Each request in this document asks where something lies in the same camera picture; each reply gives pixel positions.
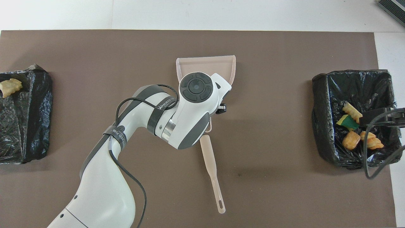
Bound beige plastic dustpan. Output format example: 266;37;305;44
176;55;237;133

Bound flaky croissant piece with peel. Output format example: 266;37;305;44
0;78;23;98

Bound black bag lined bin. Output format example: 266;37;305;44
312;70;403;169
0;64;53;164

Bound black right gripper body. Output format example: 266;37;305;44
392;108;405;128

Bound grey ribbed device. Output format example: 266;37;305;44
377;0;405;27

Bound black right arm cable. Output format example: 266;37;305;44
363;109;405;180

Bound brown bread roll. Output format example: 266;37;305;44
342;131;361;150

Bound brown paper mat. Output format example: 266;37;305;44
0;30;397;228

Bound beige brush black bristles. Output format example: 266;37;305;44
199;134;227;214

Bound pale croissant piece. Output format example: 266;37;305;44
342;102;364;124

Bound green yellow sponge wedge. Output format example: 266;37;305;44
336;114;360;131

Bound orange striped croissant piece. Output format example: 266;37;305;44
360;131;384;150

